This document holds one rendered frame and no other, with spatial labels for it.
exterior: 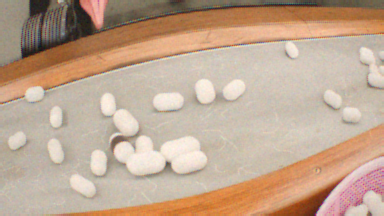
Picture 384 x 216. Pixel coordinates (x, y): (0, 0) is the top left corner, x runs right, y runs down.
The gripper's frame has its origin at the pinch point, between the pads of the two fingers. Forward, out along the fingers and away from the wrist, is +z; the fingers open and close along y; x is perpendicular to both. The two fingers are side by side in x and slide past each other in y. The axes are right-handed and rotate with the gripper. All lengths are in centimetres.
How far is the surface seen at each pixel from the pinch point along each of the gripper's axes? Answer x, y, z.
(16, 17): 161, -45, -120
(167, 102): 1.8, 6.2, 11.8
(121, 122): -0.4, 0.5, 13.5
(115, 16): 180, 26, -105
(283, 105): 0.6, 18.6, 15.5
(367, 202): -13.6, 19.8, 32.0
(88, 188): -6.7, -5.5, 20.9
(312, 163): -10.9, 14.9, 24.7
